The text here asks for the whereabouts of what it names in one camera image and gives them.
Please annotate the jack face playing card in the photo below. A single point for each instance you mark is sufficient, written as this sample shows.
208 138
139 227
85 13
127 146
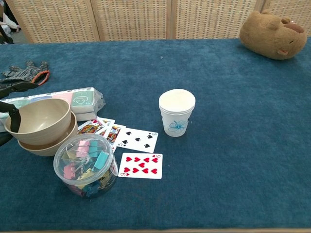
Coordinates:
114 134

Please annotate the grey striped knit glove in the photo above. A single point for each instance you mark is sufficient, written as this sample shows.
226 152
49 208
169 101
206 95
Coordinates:
26 71

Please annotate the woven folding screen panel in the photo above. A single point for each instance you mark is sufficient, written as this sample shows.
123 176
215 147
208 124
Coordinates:
291 8
216 17
56 21
133 19

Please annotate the clear jar of binder clips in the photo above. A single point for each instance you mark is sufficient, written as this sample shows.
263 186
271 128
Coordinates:
85 167

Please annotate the white paper cup blue flower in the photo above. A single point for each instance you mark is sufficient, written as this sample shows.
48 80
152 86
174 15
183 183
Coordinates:
177 116

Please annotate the five of spades card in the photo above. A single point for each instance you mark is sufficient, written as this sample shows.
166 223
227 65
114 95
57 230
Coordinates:
138 139

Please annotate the nine of hearts card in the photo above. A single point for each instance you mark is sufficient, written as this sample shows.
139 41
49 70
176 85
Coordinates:
141 166

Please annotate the mostly covered playing card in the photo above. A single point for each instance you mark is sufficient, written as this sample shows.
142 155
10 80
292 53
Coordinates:
108 121

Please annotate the brown capybara plush toy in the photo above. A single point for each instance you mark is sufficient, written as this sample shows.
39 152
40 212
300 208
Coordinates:
269 36

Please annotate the pastel tissue packets bundle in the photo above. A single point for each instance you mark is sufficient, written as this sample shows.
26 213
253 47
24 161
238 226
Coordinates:
82 100

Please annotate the black tripod stand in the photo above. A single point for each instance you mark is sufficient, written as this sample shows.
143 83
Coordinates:
7 38

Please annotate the king face playing card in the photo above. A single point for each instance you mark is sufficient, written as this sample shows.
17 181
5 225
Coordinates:
90 127

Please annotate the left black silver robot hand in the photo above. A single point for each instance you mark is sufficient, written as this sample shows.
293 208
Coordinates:
14 87

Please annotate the blue carpet table cloth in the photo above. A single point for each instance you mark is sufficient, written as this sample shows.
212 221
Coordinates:
218 133

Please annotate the beige bowl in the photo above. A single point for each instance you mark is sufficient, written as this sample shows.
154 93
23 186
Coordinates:
48 149
41 119

